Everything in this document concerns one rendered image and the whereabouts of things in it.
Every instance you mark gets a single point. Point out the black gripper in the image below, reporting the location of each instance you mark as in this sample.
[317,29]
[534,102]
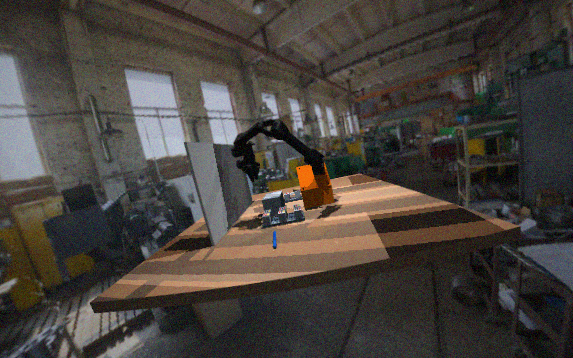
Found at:
[251,168]

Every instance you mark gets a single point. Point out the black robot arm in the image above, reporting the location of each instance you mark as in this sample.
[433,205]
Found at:
[279,131]

